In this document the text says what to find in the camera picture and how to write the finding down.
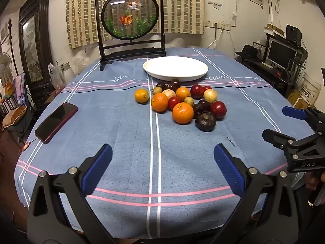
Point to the wrinkled dark passion fruit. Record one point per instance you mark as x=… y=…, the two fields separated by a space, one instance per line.
x=205 y=122

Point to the computer monitor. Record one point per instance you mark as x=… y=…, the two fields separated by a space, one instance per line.
x=281 y=53

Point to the large orange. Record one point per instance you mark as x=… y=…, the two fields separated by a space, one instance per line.
x=182 y=113

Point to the white round plate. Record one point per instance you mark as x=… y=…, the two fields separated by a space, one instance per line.
x=175 y=67

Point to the dark wooden desk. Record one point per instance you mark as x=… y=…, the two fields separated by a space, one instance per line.
x=266 y=72

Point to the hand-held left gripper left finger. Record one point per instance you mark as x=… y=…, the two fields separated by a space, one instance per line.
x=97 y=169

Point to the blue plaid tablecloth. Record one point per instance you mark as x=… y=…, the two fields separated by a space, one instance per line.
x=121 y=132

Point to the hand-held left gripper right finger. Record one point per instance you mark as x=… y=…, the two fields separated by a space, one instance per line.
x=228 y=169

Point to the black hairpin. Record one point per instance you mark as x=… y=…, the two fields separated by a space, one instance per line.
x=231 y=141

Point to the pale yellow round fruit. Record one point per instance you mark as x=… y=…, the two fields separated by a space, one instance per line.
x=210 y=95

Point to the white jug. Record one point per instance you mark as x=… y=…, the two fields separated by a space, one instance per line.
x=67 y=72

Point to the black hat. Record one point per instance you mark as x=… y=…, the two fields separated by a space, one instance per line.
x=248 y=51

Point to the red phone charm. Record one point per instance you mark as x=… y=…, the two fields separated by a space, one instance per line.
x=25 y=146

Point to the black framed goldfish screen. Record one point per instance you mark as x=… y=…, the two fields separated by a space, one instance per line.
x=130 y=12

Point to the white plastic bucket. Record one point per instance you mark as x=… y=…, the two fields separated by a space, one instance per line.
x=311 y=87

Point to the small red plum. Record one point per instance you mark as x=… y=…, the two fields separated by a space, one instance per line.
x=207 y=88

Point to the small yellowish orange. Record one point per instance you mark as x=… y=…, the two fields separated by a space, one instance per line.
x=141 y=95

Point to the beige checked curtain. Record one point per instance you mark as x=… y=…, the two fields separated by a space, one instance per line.
x=177 y=5

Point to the small yellow-green fruit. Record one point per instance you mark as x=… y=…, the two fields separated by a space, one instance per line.
x=188 y=101
x=157 y=90

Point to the white wall outlet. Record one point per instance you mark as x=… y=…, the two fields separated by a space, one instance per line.
x=208 y=23

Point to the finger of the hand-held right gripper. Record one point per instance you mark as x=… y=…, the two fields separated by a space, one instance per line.
x=276 y=136
x=294 y=112

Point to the dark red smartphone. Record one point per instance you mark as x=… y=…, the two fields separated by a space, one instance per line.
x=57 y=122

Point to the person's right hand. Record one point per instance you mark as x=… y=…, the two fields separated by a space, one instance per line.
x=313 y=180

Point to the black speaker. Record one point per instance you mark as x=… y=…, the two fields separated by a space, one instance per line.
x=293 y=32

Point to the brown cushion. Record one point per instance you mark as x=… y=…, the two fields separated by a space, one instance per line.
x=14 y=115

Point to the pale pinkish peach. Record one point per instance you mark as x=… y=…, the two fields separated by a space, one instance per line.
x=168 y=94

